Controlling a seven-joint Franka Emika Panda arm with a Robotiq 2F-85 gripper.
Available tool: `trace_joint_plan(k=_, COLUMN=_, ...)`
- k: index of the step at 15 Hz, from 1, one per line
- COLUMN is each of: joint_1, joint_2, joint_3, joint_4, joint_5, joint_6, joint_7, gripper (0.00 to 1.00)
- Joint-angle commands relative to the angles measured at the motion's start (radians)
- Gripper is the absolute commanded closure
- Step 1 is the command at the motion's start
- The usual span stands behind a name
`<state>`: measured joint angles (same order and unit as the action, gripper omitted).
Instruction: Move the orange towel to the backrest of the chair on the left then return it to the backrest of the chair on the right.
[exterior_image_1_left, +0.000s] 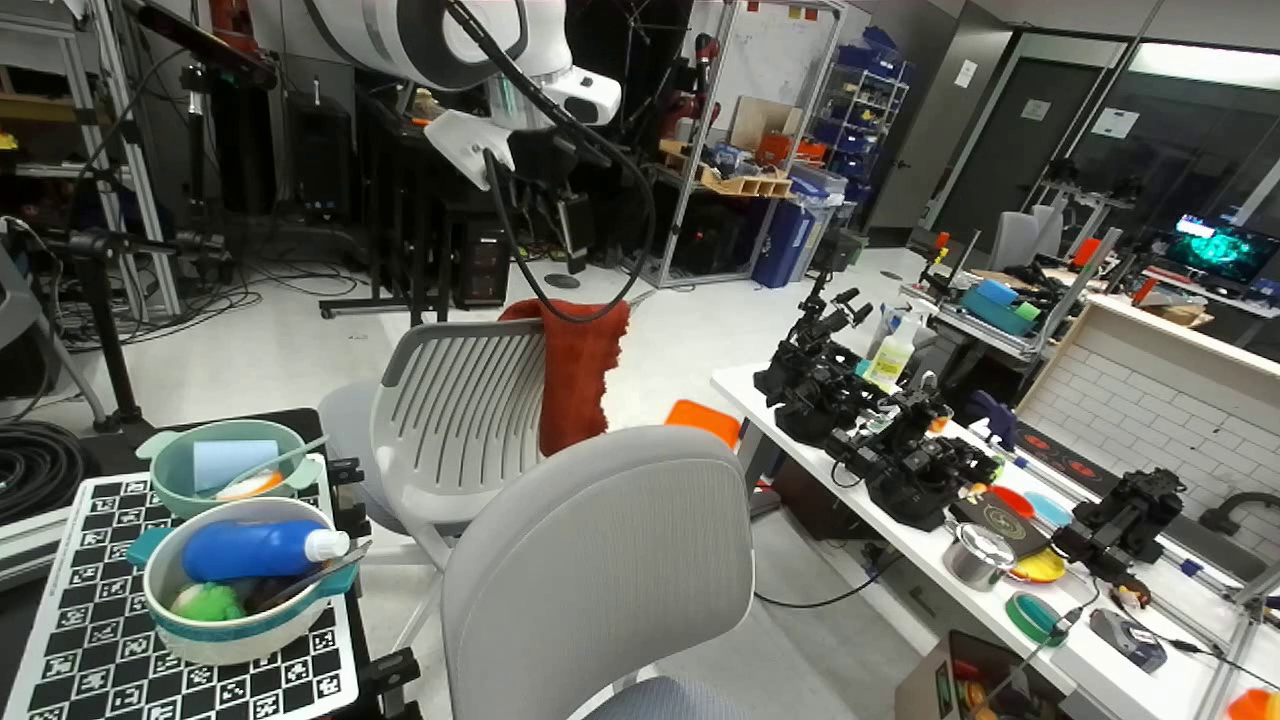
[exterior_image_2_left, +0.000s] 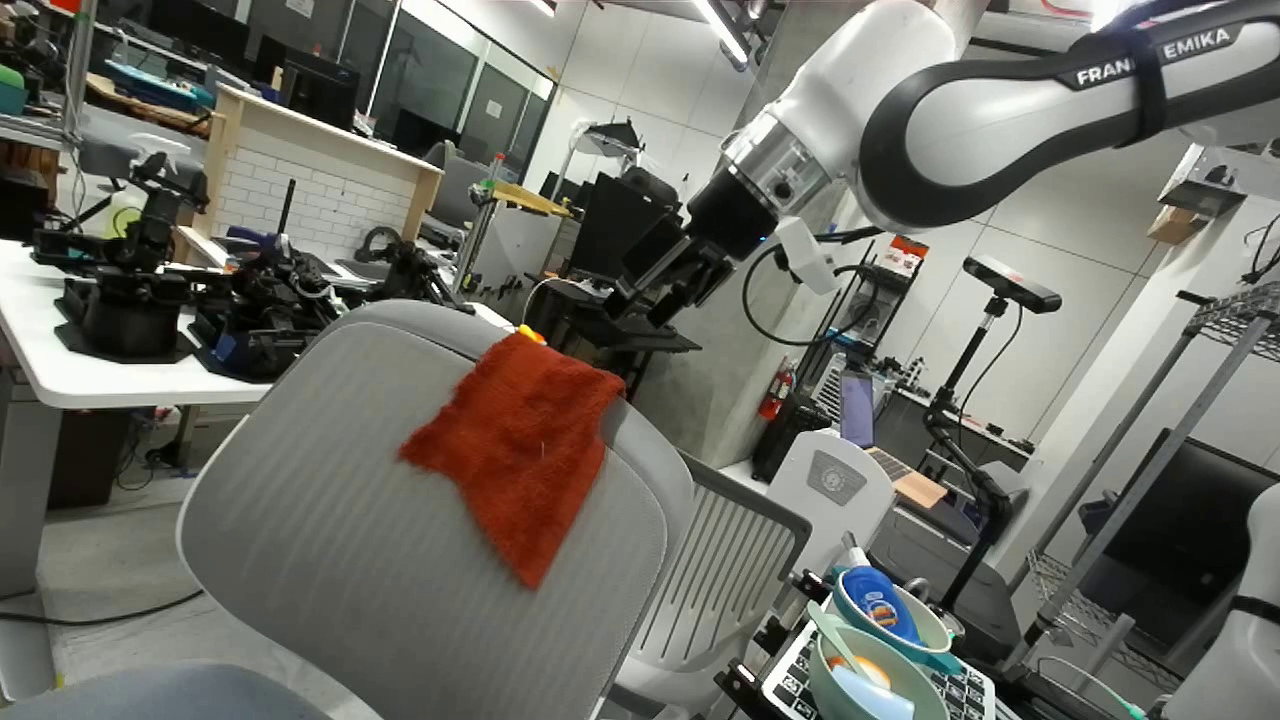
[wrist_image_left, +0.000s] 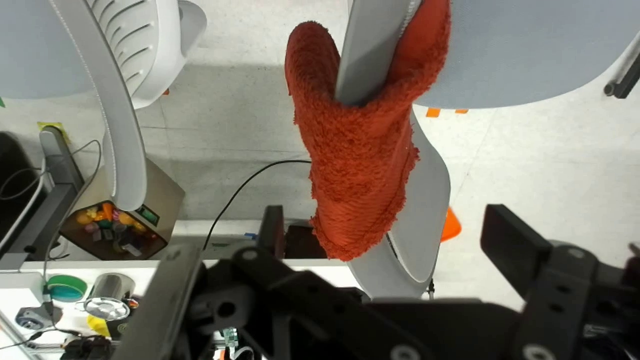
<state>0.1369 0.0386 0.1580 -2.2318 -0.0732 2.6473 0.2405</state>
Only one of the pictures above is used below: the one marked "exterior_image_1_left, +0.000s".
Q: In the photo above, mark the yellow bowl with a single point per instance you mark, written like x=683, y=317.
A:
x=1041, y=570

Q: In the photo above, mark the grey mesh office chair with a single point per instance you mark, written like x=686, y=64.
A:
x=585, y=587

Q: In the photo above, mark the black clamp device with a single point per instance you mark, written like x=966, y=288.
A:
x=1134, y=513

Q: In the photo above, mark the black tripod stand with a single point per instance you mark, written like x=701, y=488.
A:
x=111, y=335

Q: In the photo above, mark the white plastic bottle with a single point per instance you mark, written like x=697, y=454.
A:
x=890, y=358

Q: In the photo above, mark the metal cup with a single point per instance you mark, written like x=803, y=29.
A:
x=979, y=558

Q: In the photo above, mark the metal shelving rack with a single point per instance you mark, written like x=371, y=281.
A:
x=134, y=163

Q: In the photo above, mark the large teal bowl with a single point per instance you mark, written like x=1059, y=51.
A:
x=241, y=639

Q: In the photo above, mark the blue bottle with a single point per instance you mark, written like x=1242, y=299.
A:
x=254, y=551

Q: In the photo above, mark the teal box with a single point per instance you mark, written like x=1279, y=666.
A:
x=999, y=304

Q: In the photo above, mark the orange flat object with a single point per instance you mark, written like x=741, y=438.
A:
x=706, y=422

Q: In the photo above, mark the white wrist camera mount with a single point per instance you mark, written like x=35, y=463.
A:
x=469, y=148

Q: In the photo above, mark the orange towel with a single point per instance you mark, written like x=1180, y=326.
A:
x=583, y=383

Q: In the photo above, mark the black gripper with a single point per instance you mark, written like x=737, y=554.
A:
x=550, y=163

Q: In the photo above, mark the blue storage bins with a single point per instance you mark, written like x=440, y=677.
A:
x=795, y=240

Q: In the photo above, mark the checkerboard pattern board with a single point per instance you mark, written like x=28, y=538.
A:
x=95, y=654

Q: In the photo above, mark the black equipment pile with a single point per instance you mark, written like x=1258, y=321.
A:
x=853, y=414

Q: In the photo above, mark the monitor with teal screen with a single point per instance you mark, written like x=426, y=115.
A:
x=1216, y=247

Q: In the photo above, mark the white work table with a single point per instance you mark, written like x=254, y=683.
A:
x=920, y=564

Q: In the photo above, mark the white slatted chair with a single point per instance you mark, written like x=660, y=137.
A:
x=453, y=414

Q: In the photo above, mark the green ball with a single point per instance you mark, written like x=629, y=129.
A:
x=206, y=600

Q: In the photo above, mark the white brick pattern box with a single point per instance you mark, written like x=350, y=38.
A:
x=1147, y=400

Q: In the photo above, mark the small teal bowl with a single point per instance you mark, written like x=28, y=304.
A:
x=164, y=467

